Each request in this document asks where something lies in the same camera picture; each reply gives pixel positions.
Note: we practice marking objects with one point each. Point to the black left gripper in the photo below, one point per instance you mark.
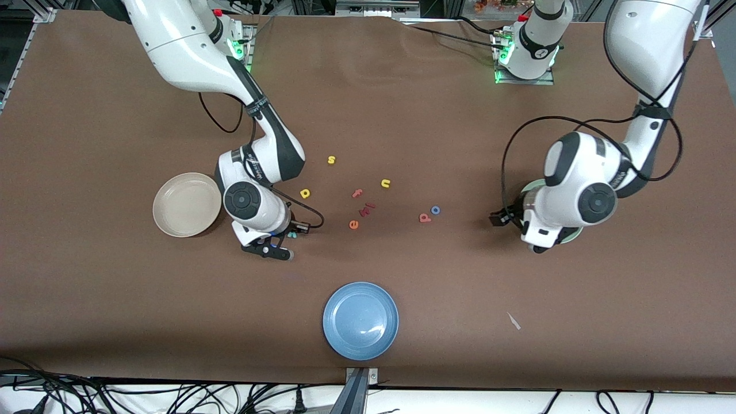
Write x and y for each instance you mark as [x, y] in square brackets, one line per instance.
[513, 212]

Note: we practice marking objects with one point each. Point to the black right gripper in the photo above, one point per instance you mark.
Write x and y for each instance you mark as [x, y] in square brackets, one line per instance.
[284, 230]

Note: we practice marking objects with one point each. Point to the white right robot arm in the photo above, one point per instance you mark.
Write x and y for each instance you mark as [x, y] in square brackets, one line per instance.
[184, 52]

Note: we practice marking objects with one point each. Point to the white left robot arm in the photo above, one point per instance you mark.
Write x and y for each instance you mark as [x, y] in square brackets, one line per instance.
[644, 34]

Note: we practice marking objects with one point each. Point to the pale green plate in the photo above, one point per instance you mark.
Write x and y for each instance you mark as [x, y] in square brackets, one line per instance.
[572, 234]

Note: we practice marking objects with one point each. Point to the white paper scrap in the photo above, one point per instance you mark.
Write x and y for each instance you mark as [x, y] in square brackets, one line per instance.
[513, 321]

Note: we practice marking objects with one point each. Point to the blue plate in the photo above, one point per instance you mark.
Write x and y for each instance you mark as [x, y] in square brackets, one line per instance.
[360, 321]

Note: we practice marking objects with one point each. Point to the beige brown plate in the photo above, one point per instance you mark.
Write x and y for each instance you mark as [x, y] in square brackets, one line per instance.
[184, 204]

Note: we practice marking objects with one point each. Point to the black power plug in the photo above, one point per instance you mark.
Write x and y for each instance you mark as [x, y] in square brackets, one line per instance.
[299, 399]

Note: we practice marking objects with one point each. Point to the grey metal box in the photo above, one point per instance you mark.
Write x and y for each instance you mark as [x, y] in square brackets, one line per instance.
[376, 7]

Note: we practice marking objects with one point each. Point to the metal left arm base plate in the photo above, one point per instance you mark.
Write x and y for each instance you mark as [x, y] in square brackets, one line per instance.
[526, 81]

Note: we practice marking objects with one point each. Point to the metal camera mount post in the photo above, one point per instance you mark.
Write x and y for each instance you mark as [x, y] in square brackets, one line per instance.
[356, 391]

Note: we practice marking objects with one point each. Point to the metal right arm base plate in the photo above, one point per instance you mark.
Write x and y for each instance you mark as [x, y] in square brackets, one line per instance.
[248, 54]

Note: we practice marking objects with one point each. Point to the aluminium frame profile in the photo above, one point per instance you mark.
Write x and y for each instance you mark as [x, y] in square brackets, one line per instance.
[702, 26]

